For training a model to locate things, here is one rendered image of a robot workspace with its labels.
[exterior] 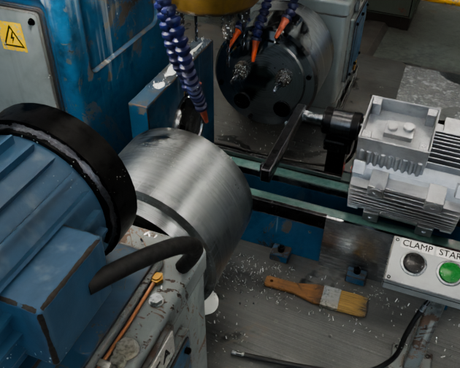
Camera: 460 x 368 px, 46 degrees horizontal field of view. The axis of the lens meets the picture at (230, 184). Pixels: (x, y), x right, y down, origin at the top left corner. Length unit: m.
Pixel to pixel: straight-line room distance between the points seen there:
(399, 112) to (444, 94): 0.54
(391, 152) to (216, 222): 0.35
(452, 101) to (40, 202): 1.23
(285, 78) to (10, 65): 0.56
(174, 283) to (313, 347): 0.45
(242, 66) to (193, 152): 0.46
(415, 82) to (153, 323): 1.17
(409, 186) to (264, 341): 0.38
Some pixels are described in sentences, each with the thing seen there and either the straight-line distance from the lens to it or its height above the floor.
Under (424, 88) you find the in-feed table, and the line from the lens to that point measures 1.58.
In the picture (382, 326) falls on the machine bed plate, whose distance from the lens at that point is 1.08.
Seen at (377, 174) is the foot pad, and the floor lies 1.05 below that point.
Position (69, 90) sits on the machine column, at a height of 1.16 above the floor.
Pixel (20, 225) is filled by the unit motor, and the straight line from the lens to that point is 0.47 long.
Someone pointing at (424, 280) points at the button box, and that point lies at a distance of 0.83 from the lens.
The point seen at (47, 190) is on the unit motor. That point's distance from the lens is 0.51.
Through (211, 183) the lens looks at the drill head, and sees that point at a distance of 0.81.
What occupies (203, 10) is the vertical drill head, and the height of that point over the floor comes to 1.31.
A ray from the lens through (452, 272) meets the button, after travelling 0.83.
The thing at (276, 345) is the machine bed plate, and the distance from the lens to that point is 1.03.
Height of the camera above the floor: 1.65
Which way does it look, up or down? 40 degrees down
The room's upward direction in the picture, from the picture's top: 1 degrees clockwise
